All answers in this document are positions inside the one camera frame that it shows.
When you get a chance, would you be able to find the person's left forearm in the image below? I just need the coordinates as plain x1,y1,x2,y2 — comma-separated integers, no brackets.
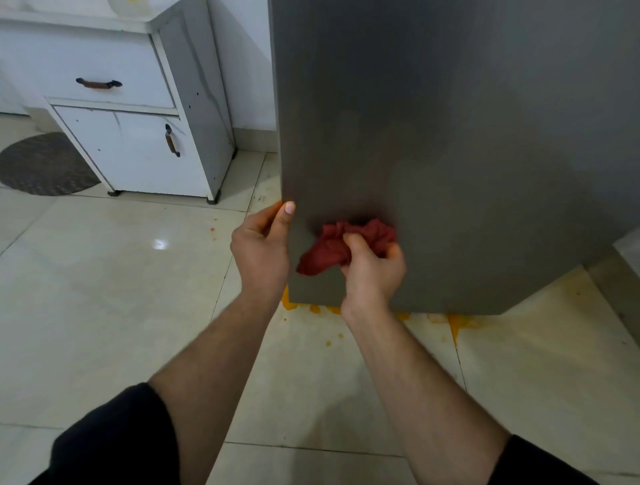
27,292,282,485

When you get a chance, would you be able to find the red cloth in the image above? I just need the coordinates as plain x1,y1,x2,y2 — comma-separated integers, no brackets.
295,217,399,278

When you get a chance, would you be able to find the person's right hand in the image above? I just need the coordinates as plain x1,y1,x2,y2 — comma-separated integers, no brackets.
340,233,408,326

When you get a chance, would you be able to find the round dark woven mat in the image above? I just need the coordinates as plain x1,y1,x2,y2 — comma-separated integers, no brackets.
0,131,103,197

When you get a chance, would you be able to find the dark drawer handle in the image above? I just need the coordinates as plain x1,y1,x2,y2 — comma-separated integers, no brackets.
75,77,124,91

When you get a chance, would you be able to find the silver refrigerator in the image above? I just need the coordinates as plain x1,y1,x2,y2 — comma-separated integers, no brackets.
267,0,640,316

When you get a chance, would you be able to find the person's left hand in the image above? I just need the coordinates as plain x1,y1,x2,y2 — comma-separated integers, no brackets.
229,201,297,306

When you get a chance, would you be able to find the dark cabinet door handle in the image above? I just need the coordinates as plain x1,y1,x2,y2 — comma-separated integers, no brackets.
164,123,182,159

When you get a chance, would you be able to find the spray bottle blue nozzle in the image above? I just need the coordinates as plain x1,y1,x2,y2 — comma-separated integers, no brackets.
105,0,154,17

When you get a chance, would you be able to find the person's right forearm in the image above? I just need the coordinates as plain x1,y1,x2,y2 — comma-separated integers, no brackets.
343,307,600,485

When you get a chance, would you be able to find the small white marble table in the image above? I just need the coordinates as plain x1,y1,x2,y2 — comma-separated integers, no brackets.
0,0,237,207

